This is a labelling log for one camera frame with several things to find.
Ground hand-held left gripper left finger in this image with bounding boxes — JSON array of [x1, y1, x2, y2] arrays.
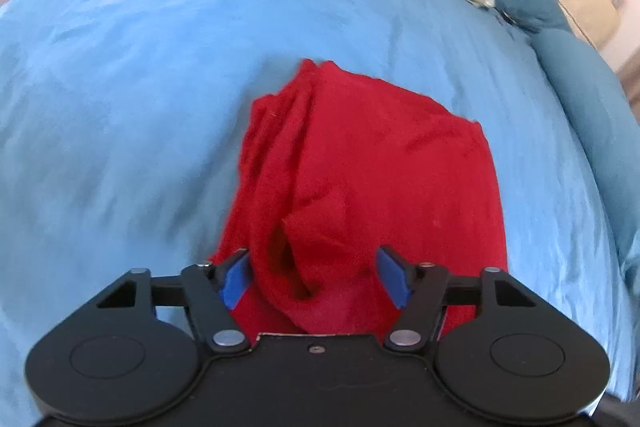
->
[[96, 248, 252, 354]]

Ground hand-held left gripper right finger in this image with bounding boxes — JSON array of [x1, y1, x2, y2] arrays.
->
[[375, 245, 540, 352]]

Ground red knit sweater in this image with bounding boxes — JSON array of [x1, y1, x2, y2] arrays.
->
[[207, 58, 510, 337]]

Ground light blue bed sheet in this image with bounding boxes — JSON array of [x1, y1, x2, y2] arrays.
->
[[0, 0, 631, 427]]

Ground teal duvet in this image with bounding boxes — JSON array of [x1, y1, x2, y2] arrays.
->
[[530, 27, 640, 303]]

